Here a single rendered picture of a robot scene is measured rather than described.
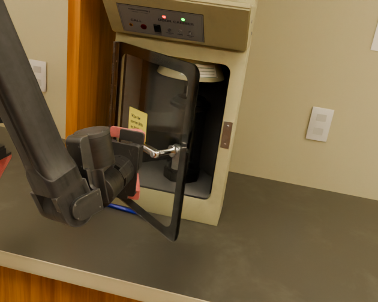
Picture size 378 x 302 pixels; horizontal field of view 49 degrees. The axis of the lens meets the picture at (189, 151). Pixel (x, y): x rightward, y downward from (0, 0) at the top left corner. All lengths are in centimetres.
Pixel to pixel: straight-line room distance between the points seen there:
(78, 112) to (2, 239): 34
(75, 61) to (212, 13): 33
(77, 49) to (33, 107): 43
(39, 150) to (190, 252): 53
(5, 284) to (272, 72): 100
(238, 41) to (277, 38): 49
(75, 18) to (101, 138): 40
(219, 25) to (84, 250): 58
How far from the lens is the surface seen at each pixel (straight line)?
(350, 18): 143
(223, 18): 89
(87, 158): 65
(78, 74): 101
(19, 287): 109
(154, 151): 84
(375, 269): 115
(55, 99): 166
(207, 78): 104
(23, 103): 58
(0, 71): 56
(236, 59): 99
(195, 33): 94
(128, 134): 77
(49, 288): 105
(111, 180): 68
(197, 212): 112
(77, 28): 99
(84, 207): 64
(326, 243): 119
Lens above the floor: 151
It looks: 21 degrees down
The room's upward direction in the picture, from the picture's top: 8 degrees clockwise
